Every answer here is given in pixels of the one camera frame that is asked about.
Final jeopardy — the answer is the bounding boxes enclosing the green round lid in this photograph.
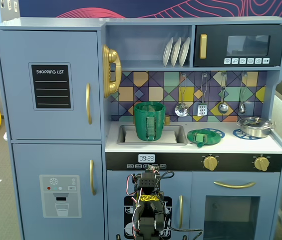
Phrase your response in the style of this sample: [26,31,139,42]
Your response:
[187,128,222,148]

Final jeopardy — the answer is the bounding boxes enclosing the green ribbed recipient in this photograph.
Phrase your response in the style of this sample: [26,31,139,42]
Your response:
[133,101,167,142]

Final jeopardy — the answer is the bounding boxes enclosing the steel pot with lid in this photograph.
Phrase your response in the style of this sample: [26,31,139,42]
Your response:
[236,116,277,139]

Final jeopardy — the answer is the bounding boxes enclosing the white sheet in sink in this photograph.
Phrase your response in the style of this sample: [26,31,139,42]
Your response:
[125,129,177,144]

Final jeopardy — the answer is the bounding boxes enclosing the white digital clock display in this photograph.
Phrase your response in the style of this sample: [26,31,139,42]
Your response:
[137,153,156,163]

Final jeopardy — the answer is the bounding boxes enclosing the colourful tile backsplash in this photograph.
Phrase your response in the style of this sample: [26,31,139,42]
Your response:
[109,71,268,123]

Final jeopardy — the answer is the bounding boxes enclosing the steel skimmer spoon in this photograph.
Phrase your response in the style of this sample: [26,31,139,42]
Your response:
[175,72,189,118]

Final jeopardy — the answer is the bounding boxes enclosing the grey toy sink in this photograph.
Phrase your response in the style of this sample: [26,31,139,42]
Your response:
[117,124,188,146]

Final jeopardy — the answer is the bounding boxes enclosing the black stove control panel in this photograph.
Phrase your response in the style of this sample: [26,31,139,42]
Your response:
[105,152,282,172]

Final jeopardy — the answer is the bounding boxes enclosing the steel slotted spatula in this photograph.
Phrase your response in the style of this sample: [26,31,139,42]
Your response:
[197,72,209,117]

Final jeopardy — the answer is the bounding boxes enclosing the blue dishwasher door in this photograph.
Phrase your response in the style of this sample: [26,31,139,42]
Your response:
[106,170,193,240]

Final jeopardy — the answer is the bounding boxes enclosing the gold toy telephone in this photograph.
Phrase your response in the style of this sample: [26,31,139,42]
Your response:
[102,44,122,99]

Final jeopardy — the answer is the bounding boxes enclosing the white toy plate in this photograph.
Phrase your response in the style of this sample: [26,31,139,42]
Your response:
[162,36,174,68]
[170,36,182,67]
[178,36,191,67]

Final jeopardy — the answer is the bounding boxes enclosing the gold stove knob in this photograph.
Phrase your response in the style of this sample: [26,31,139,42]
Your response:
[253,156,271,172]
[202,154,219,172]

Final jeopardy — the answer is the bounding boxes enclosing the steel ladle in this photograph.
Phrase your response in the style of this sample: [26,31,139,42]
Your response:
[217,71,229,114]

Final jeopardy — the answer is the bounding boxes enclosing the black dishwasher sticker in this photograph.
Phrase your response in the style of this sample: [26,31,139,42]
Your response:
[123,195,173,240]

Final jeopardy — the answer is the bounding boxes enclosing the blue oven door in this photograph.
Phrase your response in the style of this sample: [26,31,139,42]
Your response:
[191,171,281,240]

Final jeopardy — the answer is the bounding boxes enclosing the black shopping list board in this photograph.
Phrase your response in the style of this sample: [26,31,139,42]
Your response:
[28,61,74,112]

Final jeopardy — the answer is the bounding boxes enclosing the blue toy kitchen unit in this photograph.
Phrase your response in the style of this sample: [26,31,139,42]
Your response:
[0,16,282,240]

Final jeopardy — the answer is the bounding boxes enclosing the black toy microwave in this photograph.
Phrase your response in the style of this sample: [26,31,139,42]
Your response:
[193,24,282,68]

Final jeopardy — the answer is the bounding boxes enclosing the grey water dispenser sticker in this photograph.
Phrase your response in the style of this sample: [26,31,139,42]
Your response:
[39,174,82,219]

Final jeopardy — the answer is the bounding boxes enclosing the blue freezer door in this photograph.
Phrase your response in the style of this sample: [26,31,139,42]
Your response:
[12,143,105,240]

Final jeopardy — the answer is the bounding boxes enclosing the blue fridge door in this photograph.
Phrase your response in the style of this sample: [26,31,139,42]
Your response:
[0,29,102,141]

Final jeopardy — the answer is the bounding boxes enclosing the grey locker cabinet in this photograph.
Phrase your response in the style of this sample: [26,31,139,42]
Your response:
[0,0,21,23]

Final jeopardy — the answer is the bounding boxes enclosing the small camera circuit board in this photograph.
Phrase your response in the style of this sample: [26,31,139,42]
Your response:
[144,164,160,174]

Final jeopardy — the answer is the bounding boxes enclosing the gold fridge door handle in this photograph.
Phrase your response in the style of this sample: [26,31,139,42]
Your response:
[85,82,93,125]

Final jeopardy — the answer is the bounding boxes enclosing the gold freezer door handle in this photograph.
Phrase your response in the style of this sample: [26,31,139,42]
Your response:
[89,159,96,196]

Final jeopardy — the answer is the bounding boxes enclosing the gold microwave handle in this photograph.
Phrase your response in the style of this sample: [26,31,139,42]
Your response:
[199,33,208,60]

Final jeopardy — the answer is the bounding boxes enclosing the gold dishwasher door handle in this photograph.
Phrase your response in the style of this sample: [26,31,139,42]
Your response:
[179,194,183,230]

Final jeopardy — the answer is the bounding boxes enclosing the gold oven door handle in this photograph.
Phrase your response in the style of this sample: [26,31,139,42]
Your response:
[213,181,257,189]

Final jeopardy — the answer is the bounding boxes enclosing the black cable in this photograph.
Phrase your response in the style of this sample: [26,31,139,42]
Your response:
[165,217,204,240]

